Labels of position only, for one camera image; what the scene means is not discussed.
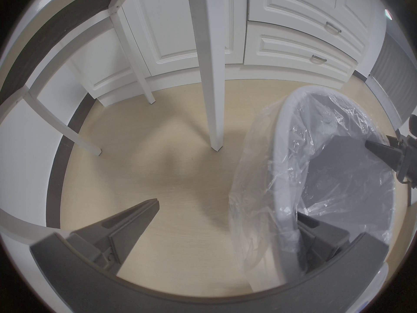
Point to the grey curtain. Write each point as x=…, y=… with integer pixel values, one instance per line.
x=394, y=73

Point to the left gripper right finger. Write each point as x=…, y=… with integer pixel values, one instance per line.
x=322, y=240

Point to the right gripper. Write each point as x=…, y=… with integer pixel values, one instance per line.
x=409, y=161

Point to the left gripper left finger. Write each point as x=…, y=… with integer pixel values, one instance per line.
x=123, y=243

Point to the clear plastic bag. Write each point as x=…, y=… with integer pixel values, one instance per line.
x=254, y=181

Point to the white chair grey cushions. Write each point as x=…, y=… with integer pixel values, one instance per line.
x=211, y=60

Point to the white wardrobe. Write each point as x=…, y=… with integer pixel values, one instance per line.
x=286, y=28

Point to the white trash bin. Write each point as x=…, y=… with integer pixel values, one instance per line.
x=286, y=161

